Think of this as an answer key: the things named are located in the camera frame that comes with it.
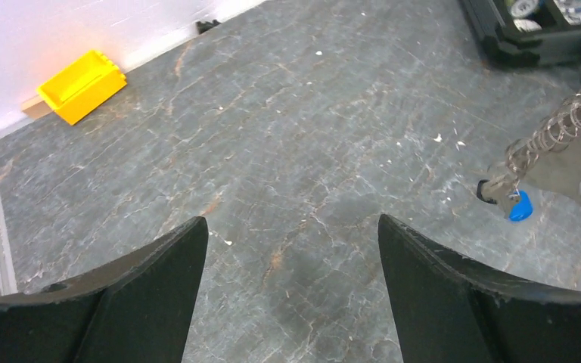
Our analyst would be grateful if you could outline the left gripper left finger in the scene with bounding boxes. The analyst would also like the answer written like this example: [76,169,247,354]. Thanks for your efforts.
[0,216,209,362]

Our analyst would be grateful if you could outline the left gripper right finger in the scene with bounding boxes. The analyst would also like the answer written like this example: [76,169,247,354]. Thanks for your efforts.
[377,214,581,362]

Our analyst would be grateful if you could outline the blue key tag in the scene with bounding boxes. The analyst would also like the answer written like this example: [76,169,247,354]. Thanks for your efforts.
[508,190,533,222]

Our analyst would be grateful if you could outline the orange toy block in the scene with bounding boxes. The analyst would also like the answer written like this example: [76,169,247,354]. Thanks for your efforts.
[36,50,127,126]

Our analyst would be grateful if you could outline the black poker chip case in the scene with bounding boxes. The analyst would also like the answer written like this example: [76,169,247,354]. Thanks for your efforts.
[459,1,581,69]

